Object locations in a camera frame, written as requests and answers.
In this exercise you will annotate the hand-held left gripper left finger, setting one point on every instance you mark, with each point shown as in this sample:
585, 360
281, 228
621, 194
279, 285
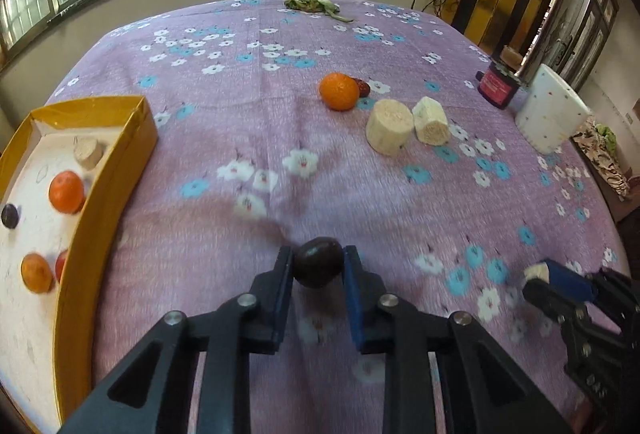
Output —
282, 304

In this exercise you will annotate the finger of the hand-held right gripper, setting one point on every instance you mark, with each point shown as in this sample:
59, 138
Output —
547, 299
570, 281

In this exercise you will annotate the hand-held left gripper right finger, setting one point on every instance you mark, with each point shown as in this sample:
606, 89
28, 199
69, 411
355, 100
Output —
355, 309

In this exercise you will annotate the white cane chunk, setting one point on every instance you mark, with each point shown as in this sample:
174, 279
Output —
534, 271
88, 152

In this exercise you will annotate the dark purple plum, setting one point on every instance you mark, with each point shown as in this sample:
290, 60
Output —
10, 215
318, 261

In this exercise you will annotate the yellow cardboard box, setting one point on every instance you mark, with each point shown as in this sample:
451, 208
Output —
110, 194

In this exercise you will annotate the red tomato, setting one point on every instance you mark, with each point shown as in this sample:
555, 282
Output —
61, 265

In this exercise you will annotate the large orange tomato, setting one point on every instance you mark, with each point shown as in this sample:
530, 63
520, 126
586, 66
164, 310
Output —
66, 192

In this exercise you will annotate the small orange kumquat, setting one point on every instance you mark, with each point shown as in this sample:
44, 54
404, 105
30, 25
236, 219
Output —
36, 272

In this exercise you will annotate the leaf patterned cloth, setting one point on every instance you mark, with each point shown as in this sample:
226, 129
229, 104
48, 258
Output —
602, 156

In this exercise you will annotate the white dotted cup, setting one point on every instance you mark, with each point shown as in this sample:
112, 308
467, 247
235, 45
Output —
550, 114

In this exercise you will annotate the large white cane cylinder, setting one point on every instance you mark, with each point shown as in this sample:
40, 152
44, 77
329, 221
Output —
389, 127

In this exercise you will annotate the small white cane cylinder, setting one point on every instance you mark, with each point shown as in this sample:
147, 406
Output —
430, 120

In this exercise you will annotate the red black jar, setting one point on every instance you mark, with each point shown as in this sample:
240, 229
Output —
497, 85

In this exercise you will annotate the orange mandarin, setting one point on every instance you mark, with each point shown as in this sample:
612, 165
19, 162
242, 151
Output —
338, 91

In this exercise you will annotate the red date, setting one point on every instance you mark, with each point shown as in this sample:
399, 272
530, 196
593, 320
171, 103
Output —
362, 87

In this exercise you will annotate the small beige block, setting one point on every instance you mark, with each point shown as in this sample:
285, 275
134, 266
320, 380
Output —
511, 54

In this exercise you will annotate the wooden glazed door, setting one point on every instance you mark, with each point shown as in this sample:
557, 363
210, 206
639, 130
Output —
595, 14

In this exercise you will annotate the green leafy vegetable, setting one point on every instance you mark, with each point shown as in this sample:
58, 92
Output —
312, 4

